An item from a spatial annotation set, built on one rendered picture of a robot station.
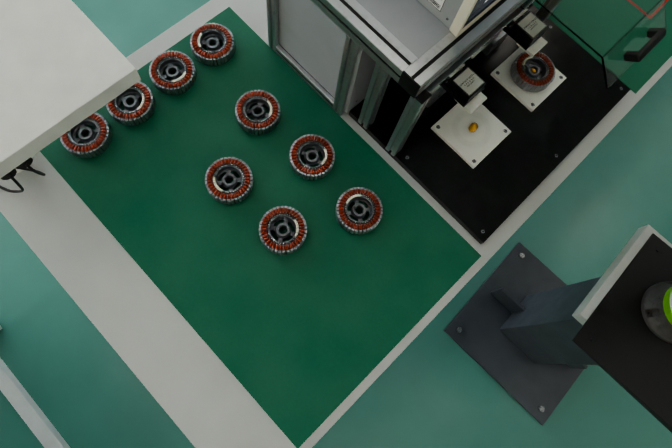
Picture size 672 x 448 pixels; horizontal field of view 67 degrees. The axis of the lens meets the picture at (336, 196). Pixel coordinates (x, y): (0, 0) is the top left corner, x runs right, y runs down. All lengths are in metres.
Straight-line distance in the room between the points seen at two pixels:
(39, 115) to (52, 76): 0.07
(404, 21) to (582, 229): 1.50
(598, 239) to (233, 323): 1.63
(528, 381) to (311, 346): 1.12
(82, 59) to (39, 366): 1.39
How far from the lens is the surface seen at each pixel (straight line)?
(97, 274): 1.28
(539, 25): 1.42
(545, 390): 2.16
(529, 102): 1.47
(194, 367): 1.21
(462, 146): 1.34
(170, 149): 1.32
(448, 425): 2.05
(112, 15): 2.52
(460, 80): 1.26
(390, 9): 1.07
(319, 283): 1.21
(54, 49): 0.95
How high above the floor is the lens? 1.94
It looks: 72 degrees down
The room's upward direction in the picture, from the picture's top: 18 degrees clockwise
